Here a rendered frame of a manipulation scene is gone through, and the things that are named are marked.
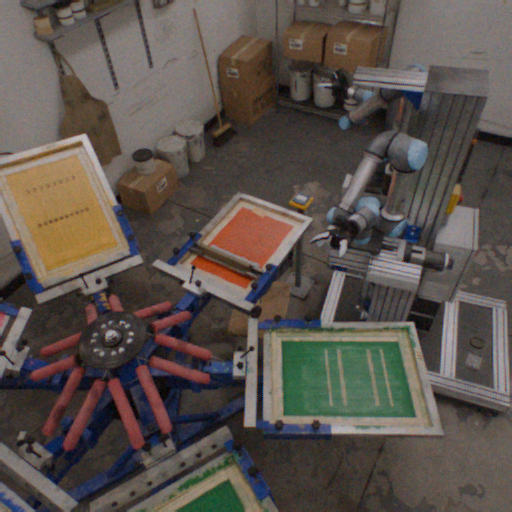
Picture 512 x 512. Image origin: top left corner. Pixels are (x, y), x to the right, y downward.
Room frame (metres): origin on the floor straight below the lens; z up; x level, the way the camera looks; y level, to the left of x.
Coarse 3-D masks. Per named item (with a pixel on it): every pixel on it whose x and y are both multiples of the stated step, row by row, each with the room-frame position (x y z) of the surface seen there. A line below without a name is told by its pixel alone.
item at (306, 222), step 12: (240, 192) 2.46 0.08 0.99; (228, 204) 2.34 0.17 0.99; (252, 204) 2.36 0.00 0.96; (264, 204) 2.32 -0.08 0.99; (216, 216) 2.23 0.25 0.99; (288, 216) 2.21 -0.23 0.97; (300, 216) 2.17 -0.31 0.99; (204, 228) 2.12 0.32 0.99; (300, 228) 2.06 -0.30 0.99; (288, 252) 1.87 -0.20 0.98; (180, 264) 1.82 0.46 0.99; (276, 264) 1.76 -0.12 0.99; (204, 276) 1.71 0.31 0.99; (228, 288) 1.60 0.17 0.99
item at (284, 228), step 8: (264, 224) 2.16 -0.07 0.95; (272, 224) 2.15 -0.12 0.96; (280, 224) 2.15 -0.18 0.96; (288, 224) 2.14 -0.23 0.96; (280, 232) 2.07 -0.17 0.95; (288, 232) 2.07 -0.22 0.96; (280, 240) 2.00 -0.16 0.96; (272, 248) 1.93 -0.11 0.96; (240, 256) 1.88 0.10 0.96; (264, 256) 1.87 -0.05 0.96; (264, 264) 1.80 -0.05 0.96; (224, 272) 1.76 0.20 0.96; (232, 272) 1.75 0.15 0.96; (232, 280) 1.69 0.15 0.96; (240, 280) 1.69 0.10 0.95; (248, 280) 1.68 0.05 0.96
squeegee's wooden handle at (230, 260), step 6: (204, 246) 1.88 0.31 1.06; (204, 252) 1.88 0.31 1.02; (210, 252) 1.85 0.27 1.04; (216, 252) 1.83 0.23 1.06; (222, 252) 1.82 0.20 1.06; (216, 258) 1.83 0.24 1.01; (222, 258) 1.80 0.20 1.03; (228, 258) 1.78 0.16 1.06; (234, 258) 1.77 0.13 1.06; (228, 264) 1.78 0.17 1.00; (234, 264) 1.75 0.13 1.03; (240, 264) 1.73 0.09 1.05; (246, 264) 1.72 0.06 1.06; (246, 270) 1.71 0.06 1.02
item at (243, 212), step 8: (240, 216) 2.25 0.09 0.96; (248, 216) 2.25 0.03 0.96; (256, 216) 2.24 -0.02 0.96; (264, 216) 2.24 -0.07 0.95; (232, 224) 2.18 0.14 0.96; (224, 232) 2.10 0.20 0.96; (216, 240) 2.03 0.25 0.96; (224, 248) 1.96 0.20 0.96; (192, 264) 1.84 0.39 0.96; (200, 264) 1.83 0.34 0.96; (208, 264) 1.83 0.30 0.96; (216, 264) 1.83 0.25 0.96; (216, 272) 1.76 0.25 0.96
